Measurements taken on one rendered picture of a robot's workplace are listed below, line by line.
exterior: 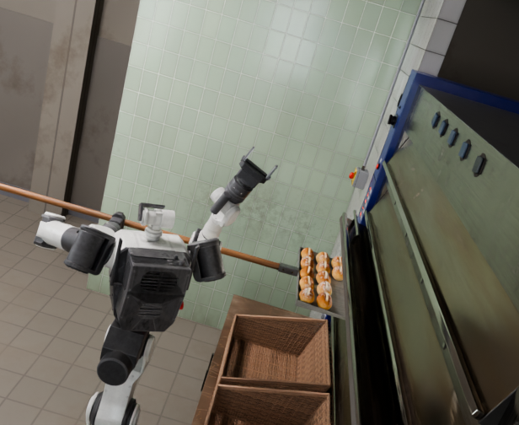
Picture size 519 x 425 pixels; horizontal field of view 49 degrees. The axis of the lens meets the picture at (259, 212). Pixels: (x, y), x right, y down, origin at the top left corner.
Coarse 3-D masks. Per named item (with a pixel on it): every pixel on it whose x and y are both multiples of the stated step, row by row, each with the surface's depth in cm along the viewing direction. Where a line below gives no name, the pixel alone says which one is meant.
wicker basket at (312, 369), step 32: (256, 320) 301; (288, 320) 299; (320, 320) 297; (224, 352) 292; (256, 352) 299; (288, 352) 306; (320, 352) 278; (224, 384) 251; (256, 384) 250; (288, 384) 248; (320, 384) 247
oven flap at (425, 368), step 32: (384, 224) 247; (384, 256) 223; (384, 288) 203; (416, 288) 181; (384, 320) 182; (416, 320) 168; (416, 352) 157; (416, 384) 147; (448, 384) 135; (416, 416) 138; (448, 416) 127
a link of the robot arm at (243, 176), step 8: (240, 160) 213; (248, 160) 215; (248, 168) 212; (256, 168) 215; (240, 176) 214; (248, 176) 214; (256, 176) 212; (264, 176) 214; (232, 184) 216; (240, 184) 215; (248, 184) 215; (256, 184) 214; (240, 192) 215; (248, 192) 216
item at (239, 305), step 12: (240, 300) 346; (252, 300) 350; (228, 312) 330; (240, 312) 333; (252, 312) 337; (264, 312) 341; (276, 312) 345; (288, 312) 349; (228, 324) 319; (288, 324) 336; (312, 324) 343; (252, 336) 314; (300, 336) 327; (216, 348) 295; (216, 360) 286; (216, 372) 277; (276, 372) 290; (204, 384) 293; (216, 384) 269; (204, 396) 259; (204, 408) 252; (204, 420) 245
